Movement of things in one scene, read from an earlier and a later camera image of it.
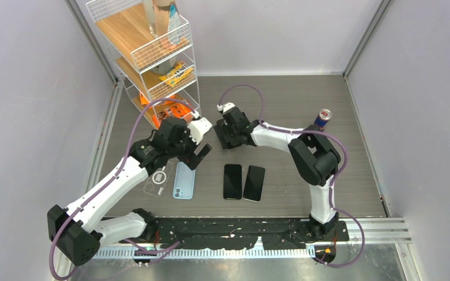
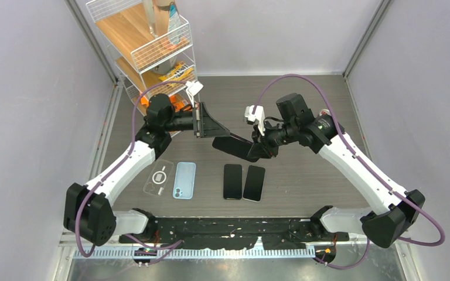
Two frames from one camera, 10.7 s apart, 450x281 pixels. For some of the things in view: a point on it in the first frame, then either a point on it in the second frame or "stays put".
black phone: x=254 y=185 stays put
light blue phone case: x=184 y=181 stays put
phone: x=232 y=181 stays put
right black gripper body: x=232 y=132 to x=272 y=139
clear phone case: x=158 y=181 stays put
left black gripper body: x=186 y=147 to x=196 y=116
